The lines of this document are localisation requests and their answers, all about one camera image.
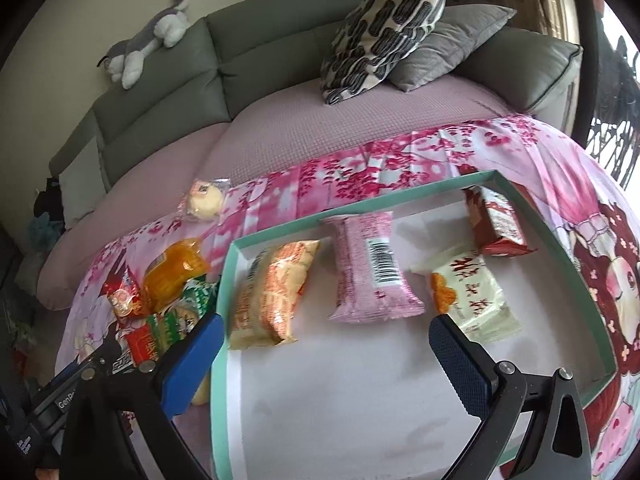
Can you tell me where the grey and white plush toy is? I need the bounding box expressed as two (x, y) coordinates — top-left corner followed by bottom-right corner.
(97, 0), (192, 91)

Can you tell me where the black window frame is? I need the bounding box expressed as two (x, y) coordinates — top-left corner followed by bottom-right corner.
(575, 0), (608, 151)

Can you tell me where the small clear wrapped cake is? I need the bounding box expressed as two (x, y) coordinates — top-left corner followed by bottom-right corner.
(177, 177), (232, 222)

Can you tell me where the printed cartoon blanket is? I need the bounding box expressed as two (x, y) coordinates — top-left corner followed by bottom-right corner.
(52, 114), (640, 480)

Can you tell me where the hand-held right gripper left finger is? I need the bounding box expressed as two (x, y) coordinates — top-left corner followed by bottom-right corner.
(59, 311), (227, 480)

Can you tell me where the grey sofa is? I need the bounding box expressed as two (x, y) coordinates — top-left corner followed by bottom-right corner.
(47, 0), (585, 201)

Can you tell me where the dark red snack packet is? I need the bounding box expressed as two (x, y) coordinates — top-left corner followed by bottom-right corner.
(462, 186), (538, 257)

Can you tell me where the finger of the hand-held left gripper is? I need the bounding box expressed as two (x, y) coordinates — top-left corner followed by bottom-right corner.
(74, 340), (123, 376)

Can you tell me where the dark clothes pile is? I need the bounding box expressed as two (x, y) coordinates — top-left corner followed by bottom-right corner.
(32, 177), (63, 221)

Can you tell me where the teal cloth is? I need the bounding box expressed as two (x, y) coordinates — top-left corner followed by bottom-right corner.
(27, 212), (66, 253)

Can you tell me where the pink sofa cover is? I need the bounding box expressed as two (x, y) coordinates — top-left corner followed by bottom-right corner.
(37, 77), (521, 311)

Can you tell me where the pink snack packet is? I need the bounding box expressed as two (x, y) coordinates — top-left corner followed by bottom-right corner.
(319, 211), (427, 323)

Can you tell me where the green cake packet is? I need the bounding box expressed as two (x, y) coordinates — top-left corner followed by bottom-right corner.
(150, 277), (221, 356)

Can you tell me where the orange cake packet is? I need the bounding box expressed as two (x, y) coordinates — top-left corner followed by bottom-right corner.
(142, 237), (211, 313)

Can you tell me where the white box with teal rim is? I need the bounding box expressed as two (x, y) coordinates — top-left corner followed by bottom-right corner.
(209, 170), (621, 480)

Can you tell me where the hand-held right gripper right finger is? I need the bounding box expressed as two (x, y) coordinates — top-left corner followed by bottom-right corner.
(428, 313), (593, 480)

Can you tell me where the red orange snack packet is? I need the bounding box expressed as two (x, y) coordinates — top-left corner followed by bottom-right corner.
(125, 322), (163, 363)

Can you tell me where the red snack packet blue corner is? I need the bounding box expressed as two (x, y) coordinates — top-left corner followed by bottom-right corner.
(102, 262), (151, 331)

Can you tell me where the black and white patterned pillow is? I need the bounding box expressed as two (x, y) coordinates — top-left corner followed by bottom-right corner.
(320, 0), (448, 106)

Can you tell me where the beige snack packet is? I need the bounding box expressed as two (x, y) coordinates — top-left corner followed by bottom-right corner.
(227, 239), (322, 351)

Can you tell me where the light grey pillow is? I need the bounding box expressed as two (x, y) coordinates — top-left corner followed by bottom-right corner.
(57, 155), (108, 228)

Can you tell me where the cream walnut cake packet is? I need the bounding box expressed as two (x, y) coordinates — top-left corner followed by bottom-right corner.
(410, 252), (523, 345)

